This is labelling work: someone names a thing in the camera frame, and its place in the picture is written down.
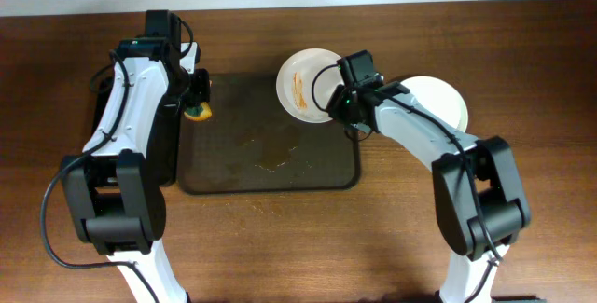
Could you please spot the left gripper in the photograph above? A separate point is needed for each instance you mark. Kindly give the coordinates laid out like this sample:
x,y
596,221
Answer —
x,y
200,87

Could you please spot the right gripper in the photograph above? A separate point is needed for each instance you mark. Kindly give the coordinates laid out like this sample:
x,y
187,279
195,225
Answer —
x,y
339,105

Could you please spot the green and yellow sponge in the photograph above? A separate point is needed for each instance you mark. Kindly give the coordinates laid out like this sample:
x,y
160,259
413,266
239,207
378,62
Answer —
x,y
199,112

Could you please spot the white plate top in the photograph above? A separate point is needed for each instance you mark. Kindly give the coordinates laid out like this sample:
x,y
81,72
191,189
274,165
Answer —
x,y
310,74

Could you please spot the white plate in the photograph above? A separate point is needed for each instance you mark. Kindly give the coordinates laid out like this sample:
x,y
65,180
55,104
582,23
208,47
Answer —
x,y
310,74
440,98

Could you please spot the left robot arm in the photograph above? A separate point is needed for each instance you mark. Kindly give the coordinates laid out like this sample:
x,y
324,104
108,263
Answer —
x,y
113,188

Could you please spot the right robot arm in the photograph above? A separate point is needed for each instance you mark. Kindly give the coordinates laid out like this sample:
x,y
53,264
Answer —
x,y
480,203

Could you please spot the black plastic tray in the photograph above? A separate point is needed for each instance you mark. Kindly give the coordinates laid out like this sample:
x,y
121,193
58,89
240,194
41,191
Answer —
x,y
149,126

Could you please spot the brown serving tray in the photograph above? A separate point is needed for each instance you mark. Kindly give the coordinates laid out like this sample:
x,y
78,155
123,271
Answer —
x,y
251,144

